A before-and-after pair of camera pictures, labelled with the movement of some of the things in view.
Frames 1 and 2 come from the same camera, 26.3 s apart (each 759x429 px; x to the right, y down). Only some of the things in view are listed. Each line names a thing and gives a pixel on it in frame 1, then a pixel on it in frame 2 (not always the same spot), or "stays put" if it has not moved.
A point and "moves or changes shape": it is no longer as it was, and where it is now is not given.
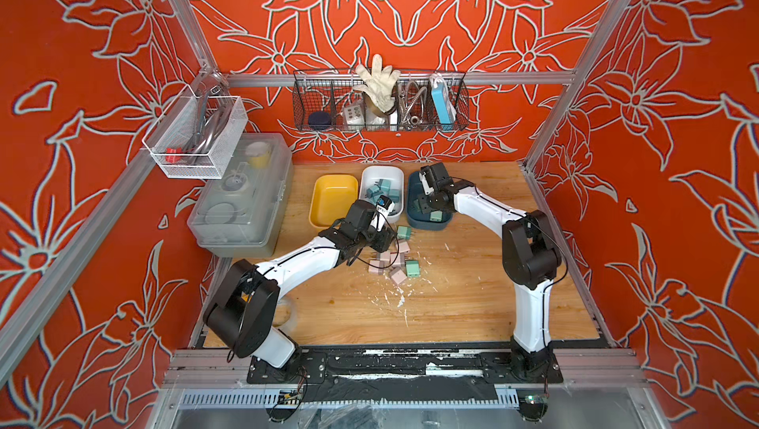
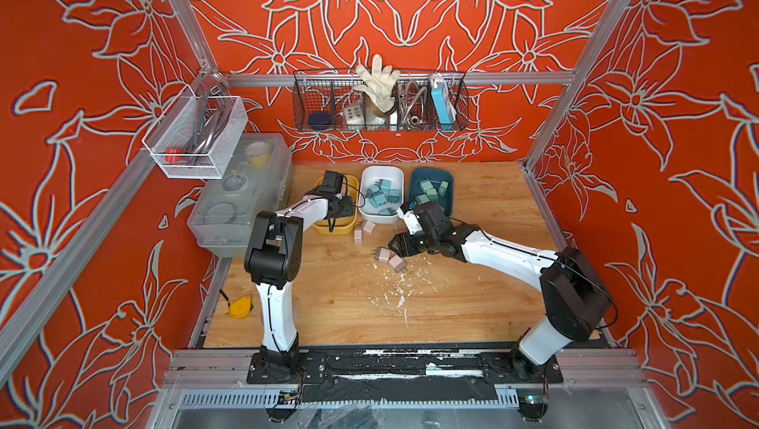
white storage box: (372, 174) stays put
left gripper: (385, 240) -> (346, 207)
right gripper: (423, 204) -> (402, 242)
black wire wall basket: (381, 100) stays put
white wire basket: (193, 135) stays put
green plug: (412, 269) moves or changes shape
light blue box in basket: (441, 100) stays put
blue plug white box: (371, 194) stays put
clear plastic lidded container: (240, 214) stays put
